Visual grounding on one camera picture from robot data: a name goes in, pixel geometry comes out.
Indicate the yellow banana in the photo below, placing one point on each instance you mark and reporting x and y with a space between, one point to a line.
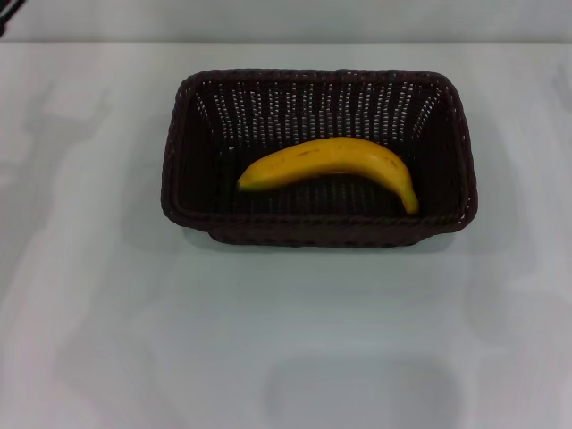
330 156

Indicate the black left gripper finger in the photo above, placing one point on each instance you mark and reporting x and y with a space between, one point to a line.
5 12

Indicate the dark brown woven basket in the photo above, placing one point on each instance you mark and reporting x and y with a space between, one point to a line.
313 232

